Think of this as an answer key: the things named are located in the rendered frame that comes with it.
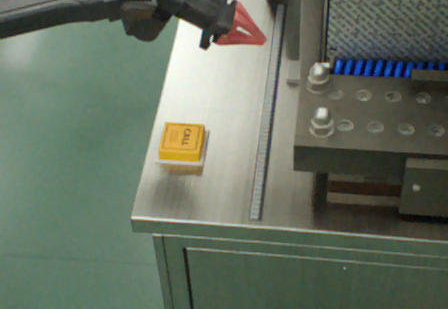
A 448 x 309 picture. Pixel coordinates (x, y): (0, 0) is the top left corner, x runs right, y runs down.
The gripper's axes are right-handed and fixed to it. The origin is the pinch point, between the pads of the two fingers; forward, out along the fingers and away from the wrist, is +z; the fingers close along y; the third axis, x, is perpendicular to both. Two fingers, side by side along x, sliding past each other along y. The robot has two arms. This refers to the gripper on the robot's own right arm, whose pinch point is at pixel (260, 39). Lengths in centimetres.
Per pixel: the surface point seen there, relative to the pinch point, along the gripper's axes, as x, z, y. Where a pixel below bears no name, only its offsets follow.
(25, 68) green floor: -138, -23, -101
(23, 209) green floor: -129, -9, -41
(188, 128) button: -17.4, -3.2, 8.5
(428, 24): 17.8, 19.6, 0.9
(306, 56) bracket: -4.4, 11.3, -7.1
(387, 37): 12.3, 16.1, 0.9
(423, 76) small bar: 12.7, 22.5, 6.2
